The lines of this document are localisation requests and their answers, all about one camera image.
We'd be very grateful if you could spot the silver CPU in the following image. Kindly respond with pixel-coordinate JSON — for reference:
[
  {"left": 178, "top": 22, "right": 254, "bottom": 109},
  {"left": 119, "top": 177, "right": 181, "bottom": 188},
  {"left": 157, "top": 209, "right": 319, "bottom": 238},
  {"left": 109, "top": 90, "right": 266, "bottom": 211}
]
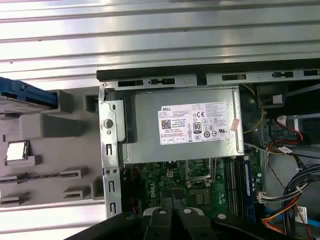
[{"left": 5, "top": 140, "right": 30, "bottom": 166}]

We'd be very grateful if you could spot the blue RAM stick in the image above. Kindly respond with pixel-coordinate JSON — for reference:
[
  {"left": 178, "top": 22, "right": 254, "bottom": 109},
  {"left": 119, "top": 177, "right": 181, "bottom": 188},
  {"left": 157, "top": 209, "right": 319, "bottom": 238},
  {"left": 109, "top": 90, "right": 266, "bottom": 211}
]
[{"left": 243, "top": 159, "right": 256, "bottom": 224}]

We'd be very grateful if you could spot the grey drive cage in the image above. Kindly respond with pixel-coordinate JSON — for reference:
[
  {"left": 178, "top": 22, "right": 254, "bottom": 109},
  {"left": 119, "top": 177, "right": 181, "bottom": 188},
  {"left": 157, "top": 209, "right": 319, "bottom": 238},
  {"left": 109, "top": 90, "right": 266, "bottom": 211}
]
[{"left": 254, "top": 82, "right": 320, "bottom": 149}]

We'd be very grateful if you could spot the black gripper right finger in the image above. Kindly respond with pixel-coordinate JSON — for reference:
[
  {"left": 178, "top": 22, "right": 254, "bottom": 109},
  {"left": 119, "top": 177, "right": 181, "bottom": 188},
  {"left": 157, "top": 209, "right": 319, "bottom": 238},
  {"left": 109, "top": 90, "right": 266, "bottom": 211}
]
[{"left": 174, "top": 191, "right": 288, "bottom": 240}]

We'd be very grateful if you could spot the black cable bundle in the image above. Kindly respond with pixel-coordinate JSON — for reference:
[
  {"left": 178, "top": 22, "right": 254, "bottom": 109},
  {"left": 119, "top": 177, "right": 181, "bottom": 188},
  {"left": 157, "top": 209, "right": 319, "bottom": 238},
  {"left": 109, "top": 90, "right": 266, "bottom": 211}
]
[{"left": 282, "top": 152, "right": 320, "bottom": 226}]

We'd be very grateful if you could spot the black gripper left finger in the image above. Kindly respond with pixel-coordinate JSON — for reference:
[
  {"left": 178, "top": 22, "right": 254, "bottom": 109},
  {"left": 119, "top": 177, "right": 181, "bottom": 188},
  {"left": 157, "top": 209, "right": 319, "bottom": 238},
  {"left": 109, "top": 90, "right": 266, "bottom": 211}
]
[{"left": 67, "top": 188, "right": 176, "bottom": 240}]

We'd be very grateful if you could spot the yellow wire bundle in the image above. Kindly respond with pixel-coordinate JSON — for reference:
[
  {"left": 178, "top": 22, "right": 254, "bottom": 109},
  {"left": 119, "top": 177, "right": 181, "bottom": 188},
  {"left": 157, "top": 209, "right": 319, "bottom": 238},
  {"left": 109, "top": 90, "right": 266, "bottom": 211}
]
[{"left": 241, "top": 83, "right": 266, "bottom": 135}]

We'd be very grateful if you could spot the grey parts rack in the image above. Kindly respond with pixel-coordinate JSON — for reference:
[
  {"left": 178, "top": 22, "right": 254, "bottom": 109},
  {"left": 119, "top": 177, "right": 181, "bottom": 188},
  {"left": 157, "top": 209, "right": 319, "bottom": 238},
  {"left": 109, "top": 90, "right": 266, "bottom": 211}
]
[{"left": 0, "top": 87, "right": 106, "bottom": 208}]

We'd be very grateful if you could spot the black RAM slot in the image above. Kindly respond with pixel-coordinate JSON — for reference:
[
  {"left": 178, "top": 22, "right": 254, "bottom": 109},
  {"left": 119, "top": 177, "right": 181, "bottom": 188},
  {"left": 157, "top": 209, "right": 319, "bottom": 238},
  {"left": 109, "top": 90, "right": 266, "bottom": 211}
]
[
  {"left": 234, "top": 159, "right": 245, "bottom": 217},
  {"left": 224, "top": 159, "right": 235, "bottom": 216}
]

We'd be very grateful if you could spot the grey power supply unit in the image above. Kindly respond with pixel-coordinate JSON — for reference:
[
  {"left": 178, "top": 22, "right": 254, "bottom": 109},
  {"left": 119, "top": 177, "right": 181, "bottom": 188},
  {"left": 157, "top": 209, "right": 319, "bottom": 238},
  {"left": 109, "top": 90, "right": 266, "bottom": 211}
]
[{"left": 122, "top": 86, "right": 245, "bottom": 165}]

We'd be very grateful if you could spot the orange wire bundle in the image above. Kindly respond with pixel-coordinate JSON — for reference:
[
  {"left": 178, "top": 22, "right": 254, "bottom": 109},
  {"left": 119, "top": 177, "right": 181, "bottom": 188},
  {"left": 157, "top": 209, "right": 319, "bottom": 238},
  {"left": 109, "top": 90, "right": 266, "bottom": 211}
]
[{"left": 261, "top": 199, "right": 303, "bottom": 236}]

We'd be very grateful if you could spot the metal socket cover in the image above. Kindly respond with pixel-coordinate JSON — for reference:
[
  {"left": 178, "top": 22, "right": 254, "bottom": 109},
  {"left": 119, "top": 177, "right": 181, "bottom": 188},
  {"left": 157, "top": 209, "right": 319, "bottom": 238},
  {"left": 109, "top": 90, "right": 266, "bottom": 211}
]
[{"left": 184, "top": 158, "right": 221, "bottom": 188}]

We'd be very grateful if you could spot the green motherboard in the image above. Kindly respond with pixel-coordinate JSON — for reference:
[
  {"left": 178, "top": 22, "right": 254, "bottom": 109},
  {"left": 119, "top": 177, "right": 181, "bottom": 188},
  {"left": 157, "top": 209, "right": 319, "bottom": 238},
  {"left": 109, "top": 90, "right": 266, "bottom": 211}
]
[{"left": 123, "top": 157, "right": 263, "bottom": 223}]

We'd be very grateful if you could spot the black open PC case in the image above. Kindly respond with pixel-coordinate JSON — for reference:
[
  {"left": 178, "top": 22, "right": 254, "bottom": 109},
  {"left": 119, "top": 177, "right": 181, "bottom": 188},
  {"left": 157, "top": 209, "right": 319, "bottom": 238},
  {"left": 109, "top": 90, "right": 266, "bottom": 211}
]
[{"left": 96, "top": 58, "right": 320, "bottom": 240}]

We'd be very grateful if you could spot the CPU socket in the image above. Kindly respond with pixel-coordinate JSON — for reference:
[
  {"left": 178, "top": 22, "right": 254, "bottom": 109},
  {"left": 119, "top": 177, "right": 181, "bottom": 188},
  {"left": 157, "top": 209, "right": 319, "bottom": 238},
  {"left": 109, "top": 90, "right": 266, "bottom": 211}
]
[{"left": 188, "top": 187, "right": 213, "bottom": 209}]

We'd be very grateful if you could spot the hard disk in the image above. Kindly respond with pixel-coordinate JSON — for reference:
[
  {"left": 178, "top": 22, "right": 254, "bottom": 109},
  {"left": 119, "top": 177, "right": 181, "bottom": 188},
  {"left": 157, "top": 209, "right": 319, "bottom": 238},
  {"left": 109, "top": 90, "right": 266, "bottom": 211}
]
[{"left": 0, "top": 76, "right": 59, "bottom": 111}]

